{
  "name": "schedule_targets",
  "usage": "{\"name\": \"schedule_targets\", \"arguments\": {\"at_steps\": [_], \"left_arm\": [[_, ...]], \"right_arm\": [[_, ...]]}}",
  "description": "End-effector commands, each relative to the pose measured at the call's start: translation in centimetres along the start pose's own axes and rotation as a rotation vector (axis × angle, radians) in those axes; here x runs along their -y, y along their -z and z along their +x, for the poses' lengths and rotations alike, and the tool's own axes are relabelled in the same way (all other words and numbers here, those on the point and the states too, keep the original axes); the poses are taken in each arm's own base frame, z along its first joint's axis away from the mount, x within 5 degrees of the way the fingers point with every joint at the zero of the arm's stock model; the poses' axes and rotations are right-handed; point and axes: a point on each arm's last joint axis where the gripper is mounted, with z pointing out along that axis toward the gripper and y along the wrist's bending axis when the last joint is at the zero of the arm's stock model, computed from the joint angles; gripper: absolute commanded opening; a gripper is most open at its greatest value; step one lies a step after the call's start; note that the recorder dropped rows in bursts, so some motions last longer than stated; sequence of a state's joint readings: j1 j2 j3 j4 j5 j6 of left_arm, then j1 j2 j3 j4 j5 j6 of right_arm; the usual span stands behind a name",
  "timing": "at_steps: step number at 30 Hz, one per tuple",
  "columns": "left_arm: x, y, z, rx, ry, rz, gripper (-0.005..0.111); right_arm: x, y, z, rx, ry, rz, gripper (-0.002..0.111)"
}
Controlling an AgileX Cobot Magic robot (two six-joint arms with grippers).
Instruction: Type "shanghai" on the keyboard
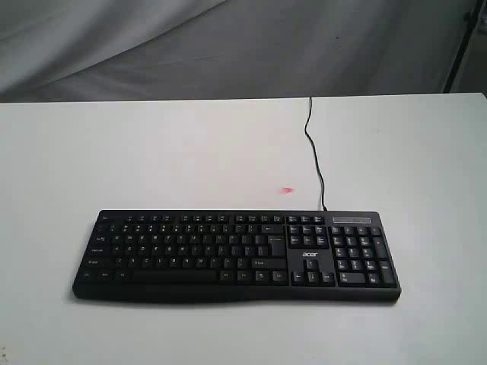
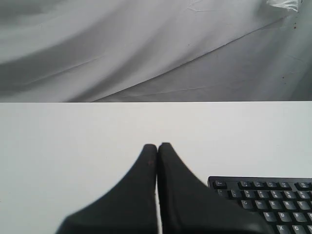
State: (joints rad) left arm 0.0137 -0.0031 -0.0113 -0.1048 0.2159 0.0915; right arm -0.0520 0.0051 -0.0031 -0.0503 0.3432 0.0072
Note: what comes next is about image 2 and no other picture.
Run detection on black acer keyboard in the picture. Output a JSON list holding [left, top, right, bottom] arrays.
[[207, 176, 312, 234]]

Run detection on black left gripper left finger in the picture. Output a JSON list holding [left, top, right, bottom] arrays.
[[57, 144, 158, 234]]

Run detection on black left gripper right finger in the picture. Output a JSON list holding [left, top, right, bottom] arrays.
[[157, 143, 268, 234]]

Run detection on grey backdrop cloth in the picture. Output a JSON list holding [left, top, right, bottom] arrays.
[[0, 0, 312, 102]]

